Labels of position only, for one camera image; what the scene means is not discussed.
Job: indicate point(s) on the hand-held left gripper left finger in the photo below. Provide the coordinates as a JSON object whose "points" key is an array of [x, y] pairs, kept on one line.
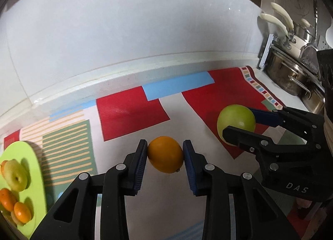
{"points": [[139, 169]]}

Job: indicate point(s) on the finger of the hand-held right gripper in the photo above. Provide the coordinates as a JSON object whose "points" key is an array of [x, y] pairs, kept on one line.
{"points": [[247, 139], [268, 117]]}

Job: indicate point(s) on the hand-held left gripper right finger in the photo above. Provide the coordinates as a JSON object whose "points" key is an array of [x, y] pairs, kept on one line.
{"points": [[189, 169]]}

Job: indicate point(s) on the green apple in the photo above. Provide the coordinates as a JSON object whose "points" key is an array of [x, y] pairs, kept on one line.
{"points": [[234, 117]]}

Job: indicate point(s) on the large orange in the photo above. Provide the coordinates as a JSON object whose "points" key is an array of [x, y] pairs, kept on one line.
{"points": [[165, 154]]}

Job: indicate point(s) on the lime green plate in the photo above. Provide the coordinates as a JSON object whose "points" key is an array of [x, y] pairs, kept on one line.
{"points": [[33, 167]]}

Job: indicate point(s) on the large stainless steel pot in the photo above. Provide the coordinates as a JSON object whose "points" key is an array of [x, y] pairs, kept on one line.
{"points": [[286, 73]]}

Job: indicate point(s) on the colourful patterned mat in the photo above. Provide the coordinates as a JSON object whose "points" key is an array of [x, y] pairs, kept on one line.
{"points": [[130, 115]]}

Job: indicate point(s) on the white rack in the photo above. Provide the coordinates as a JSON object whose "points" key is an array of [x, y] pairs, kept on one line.
{"points": [[266, 52]]}

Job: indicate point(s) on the metal slotted spatula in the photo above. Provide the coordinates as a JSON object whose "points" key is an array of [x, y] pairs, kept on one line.
{"points": [[309, 55]]}

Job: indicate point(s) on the yellow-green apple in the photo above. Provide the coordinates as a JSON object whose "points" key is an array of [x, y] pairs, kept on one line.
{"points": [[15, 175]]}

